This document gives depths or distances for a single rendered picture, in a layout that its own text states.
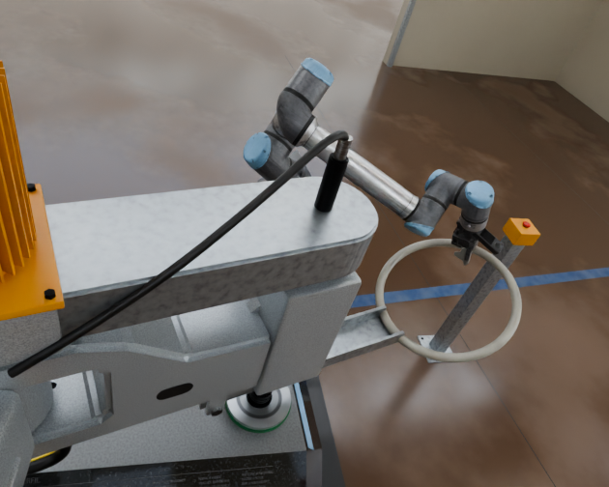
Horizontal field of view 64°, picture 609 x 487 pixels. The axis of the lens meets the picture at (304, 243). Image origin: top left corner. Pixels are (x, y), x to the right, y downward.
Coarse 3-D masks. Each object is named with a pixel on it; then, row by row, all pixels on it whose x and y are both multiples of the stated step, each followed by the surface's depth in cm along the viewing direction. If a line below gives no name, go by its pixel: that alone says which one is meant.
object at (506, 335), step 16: (432, 240) 181; (448, 240) 181; (400, 256) 179; (480, 256) 176; (384, 272) 175; (512, 288) 166; (384, 304) 168; (512, 304) 163; (384, 320) 164; (512, 320) 159; (416, 352) 157; (432, 352) 155; (480, 352) 153
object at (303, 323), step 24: (312, 288) 107; (336, 288) 109; (264, 312) 116; (288, 312) 106; (312, 312) 111; (336, 312) 117; (288, 336) 114; (312, 336) 120; (288, 360) 123; (312, 360) 130; (264, 384) 127; (288, 384) 134
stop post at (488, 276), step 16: (512, 224) 240; (512, 240) 240; (528, 240) 239; (496, 256) 254; (512, 256) 250; (480, 272) 266; (496, 272) 257; (480, 288) 265; (464, 304) 279; (448, 320) 294; (464, 320) 286; (432, 336) 318; (448, 336) 296; (448, 352) 311
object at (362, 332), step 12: (372, 312) 163; (348, 324) 161; (360, 324) 164; (372, 324) 165; (336, 336) 158; (348, 336) 159; (360, 336) 160; (372, 336) 161; (384, 336) 156; (396, 336) 158; (336, 348) 155; (348, 348) 156; (360, 348) 151; (372, 348) 156; (336, 360) 150; (228, 396) 134; (204, 408) 132; (216, 408) 129
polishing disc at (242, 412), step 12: (240, 396) 156; (276, 396) 159; (288, 396) 160; (228, 408) 153; (240, 408) 153; (252, 408) 154; (264, 408) 155; (276, 408) 156; (288, 408) 157; (240, 420) 150; (252, 420) 151; (264, 420) 152; (276, 420) 153
